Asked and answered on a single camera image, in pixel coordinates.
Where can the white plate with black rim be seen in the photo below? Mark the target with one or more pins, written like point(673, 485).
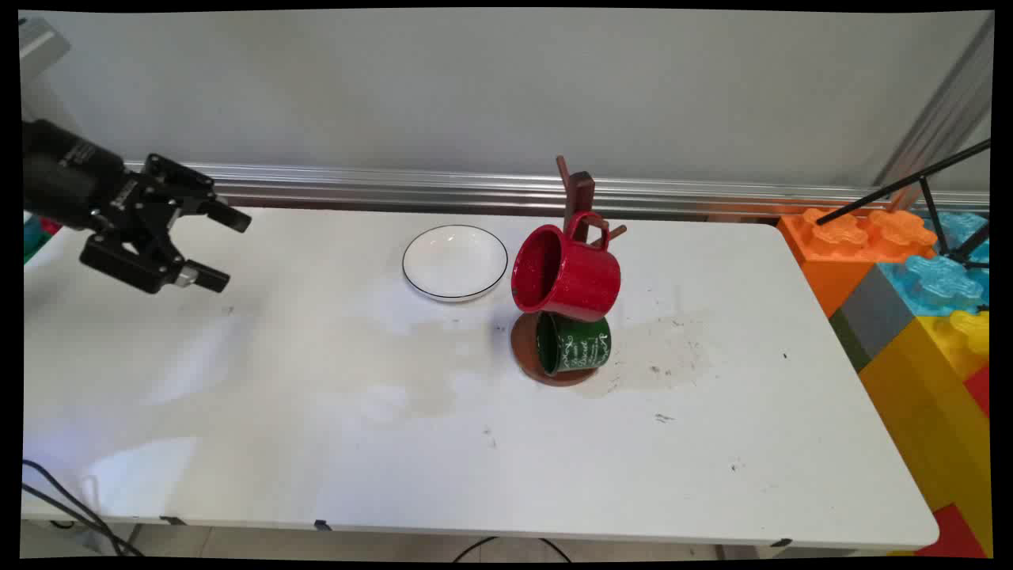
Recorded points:
point(454, 263)

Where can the red foam building block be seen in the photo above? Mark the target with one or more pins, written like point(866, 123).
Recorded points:
point(957, 534)

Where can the aluminium frame post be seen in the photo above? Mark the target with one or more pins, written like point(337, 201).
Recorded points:
point(938, 111)

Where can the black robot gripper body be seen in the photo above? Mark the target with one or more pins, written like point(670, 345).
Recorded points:
point(75, 178)

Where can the blue foam building block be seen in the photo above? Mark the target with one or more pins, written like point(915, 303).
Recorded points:
point(938, 281)

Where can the aluminium rail along table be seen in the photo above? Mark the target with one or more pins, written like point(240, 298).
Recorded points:
point(475, 192)

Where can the green enamel mug white print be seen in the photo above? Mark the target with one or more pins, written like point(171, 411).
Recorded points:
point(576, 344)

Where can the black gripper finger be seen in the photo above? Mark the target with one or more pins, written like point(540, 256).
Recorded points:
point(190, 194)
point(150, 269)

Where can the red toy block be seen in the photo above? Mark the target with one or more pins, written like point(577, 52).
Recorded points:
point(51, 226)

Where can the red enamel mug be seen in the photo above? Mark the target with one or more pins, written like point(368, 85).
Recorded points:
point(574, 277)

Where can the teal green toy block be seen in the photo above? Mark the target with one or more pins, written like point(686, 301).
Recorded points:
point(33, 241)

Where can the brown wooden mug tree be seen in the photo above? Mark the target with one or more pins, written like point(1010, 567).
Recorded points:
point(579, 194)

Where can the grey foam building block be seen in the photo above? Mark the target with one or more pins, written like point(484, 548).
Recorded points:
point(874, 317)

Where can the black tripod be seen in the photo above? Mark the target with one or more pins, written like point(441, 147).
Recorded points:
point(902, 184)

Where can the orange foam building block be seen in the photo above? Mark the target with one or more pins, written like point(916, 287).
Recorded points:
point(839, 245)

